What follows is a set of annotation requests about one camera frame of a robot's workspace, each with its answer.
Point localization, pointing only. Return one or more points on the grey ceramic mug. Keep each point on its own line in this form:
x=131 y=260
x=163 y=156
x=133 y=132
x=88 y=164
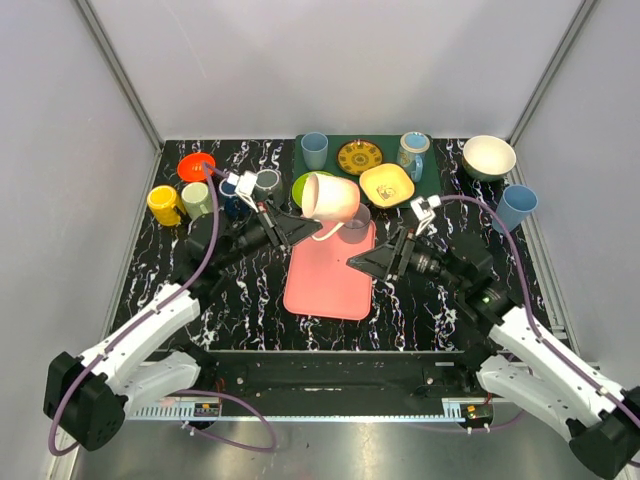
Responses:
x=269 y=187

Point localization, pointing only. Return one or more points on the light blue cup on mat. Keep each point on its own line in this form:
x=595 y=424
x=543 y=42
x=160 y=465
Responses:
x=314 y=148

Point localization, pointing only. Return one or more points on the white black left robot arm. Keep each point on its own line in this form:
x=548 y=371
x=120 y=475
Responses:
x=90 y=395

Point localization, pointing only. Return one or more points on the orange plastic bowl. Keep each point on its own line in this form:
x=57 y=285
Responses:
x=192 y=167

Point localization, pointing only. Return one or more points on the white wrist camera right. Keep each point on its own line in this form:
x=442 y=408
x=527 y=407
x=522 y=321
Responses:
x=424 y=211

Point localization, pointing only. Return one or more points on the white floral ceramic bowl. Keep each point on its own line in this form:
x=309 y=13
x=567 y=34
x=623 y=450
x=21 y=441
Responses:
x=488 y=158

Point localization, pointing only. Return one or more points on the pink ceramic mug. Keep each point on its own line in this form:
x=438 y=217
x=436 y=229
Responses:
x=330 y=198

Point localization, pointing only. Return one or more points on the dark blue ceramic mug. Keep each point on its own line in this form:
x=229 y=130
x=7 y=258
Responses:
x=234 y=207

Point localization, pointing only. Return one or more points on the light blue plastic cup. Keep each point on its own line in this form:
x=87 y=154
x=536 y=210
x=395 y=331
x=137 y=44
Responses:
x=516 y=204

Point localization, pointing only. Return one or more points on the dark green mat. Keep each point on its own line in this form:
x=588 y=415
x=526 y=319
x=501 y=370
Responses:
x=427 y=186

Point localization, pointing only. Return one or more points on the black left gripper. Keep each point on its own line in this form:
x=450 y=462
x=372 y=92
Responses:
x=272 y=229

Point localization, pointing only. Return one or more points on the yellow square plate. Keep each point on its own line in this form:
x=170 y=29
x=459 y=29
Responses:
x=387 y=185

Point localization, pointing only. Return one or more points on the yellow glass mug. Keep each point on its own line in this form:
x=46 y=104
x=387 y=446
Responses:
x=166 y=205

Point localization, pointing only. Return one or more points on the light green ceramic mug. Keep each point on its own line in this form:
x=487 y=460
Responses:
x=197 y=199

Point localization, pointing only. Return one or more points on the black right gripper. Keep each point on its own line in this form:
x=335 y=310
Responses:
x=387 y=259

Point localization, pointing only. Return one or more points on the pink plastic tray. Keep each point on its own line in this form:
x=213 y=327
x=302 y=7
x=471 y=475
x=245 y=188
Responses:
x=321 y=284

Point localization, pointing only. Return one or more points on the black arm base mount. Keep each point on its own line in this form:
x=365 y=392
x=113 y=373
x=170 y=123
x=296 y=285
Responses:
x=437 y=374

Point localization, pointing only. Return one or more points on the light blue patterned mug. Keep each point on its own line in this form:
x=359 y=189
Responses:
x=411 y=156

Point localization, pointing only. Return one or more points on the yellow black patterned saucer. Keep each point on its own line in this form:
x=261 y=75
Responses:
x=358 y=156

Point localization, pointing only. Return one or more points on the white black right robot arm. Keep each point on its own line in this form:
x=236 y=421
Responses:
x=515 y=357

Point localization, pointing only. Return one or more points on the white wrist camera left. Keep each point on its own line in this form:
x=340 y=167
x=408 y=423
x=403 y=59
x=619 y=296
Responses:
x=244 y=186

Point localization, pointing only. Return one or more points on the lime green plate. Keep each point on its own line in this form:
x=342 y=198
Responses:
x=298 y=188

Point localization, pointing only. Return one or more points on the purple translucent cup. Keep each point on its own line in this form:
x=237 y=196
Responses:
x=356 y=230

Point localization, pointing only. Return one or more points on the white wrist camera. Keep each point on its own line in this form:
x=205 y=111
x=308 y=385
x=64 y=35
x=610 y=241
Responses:
x=244 y=186
x=424 y=211

